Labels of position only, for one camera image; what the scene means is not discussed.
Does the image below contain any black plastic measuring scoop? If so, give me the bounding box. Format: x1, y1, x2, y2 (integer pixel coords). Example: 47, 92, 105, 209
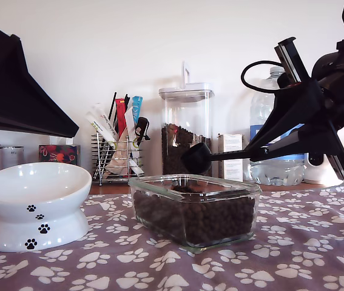
180, 142, 269, 176

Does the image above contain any white paw print cat bowl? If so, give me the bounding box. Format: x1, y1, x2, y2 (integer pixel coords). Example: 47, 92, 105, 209
0, 162, 93, 252

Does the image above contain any brown cat food kibble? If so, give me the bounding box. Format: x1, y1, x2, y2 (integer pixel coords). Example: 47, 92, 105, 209
133, 178, 257, 248
161, 122, 214, 176

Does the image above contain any rectangular clear glass food dish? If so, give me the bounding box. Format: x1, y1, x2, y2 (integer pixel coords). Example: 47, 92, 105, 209
128, 174, 263, 254

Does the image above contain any silver tin can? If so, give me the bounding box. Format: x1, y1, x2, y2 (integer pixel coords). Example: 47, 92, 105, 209
1, 145, 25, 170

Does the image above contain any large clear water bottle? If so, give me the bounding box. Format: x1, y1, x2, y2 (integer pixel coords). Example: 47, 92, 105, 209
249, 66, 306, 186

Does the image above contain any white tissue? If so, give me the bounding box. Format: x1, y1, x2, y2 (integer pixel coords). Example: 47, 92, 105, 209
49, 136, 75, 146

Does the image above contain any red floral tissue box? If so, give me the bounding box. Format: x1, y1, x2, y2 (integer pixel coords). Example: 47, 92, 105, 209
39, 144, 81, 167

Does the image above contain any small white cardboard box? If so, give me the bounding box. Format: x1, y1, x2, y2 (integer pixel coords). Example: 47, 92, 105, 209
218, 133, 245, 182

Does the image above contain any white sachet green lettering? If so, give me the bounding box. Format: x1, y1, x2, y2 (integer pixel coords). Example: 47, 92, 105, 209
86, 111, 118, 152

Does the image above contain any tall clear jar white lid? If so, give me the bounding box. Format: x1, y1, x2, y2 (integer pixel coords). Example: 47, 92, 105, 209
158, 62, 215, 176

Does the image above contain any beige paper packet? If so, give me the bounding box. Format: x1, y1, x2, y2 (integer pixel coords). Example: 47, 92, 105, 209
106, 127, 130, 178

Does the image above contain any blue sachet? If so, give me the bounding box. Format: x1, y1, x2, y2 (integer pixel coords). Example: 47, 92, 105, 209
131, 96, 144, 125

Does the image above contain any black clip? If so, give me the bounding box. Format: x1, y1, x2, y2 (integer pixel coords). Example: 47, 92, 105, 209
134, 117, 152, 145

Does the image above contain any purple paw print tablecloth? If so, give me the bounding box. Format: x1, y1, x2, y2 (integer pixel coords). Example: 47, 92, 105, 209
0, 179, 344, 291

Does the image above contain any small white round camera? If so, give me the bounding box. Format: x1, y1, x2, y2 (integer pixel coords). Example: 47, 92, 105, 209
304, 151, 332, 185

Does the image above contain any thin black camera cable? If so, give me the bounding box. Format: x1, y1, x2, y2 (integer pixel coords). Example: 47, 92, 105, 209
240, 60, 285, 92

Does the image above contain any long white sachet green ring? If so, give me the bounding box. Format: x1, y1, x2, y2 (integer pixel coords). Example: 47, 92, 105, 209
124, 105, 146, 178

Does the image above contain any chrome wire basket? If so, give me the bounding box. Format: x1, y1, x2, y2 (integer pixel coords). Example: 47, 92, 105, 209
92, 133, 146, 186

